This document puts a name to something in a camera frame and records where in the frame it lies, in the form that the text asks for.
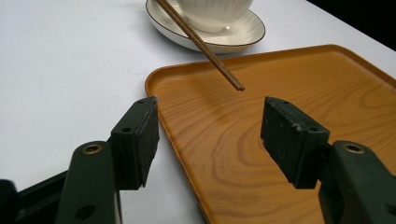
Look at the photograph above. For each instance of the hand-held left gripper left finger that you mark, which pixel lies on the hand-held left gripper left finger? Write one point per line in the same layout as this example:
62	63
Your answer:
130	146

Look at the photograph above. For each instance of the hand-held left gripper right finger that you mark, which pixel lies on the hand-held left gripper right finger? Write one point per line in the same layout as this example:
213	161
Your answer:
295	146

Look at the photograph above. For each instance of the wooden tray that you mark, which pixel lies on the wooden tray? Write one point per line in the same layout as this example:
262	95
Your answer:
236	149

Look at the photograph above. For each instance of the brown wooden chopsticks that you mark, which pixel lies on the brown wooden chopsticks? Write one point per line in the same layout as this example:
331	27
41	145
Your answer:
199	42

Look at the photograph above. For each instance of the white saucer with dark rim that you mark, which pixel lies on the white saucer with dark rim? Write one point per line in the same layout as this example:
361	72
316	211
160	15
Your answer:
236	35

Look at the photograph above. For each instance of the white ribbed bowl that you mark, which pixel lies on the white ribbed bowl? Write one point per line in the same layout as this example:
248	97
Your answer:
214	14

